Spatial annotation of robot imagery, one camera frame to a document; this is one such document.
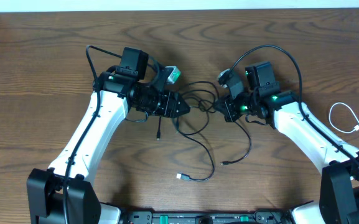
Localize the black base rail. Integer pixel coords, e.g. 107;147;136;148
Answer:
118;210;294;224

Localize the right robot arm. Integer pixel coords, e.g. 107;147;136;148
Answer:
214;62;359;223

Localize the black thin USB cable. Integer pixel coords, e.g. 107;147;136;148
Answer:
156;90;253;166

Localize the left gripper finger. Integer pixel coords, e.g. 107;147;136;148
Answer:
171;91;186;106
174;101;190;118

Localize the white USB cable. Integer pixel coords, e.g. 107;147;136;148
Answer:
329;102;359;146

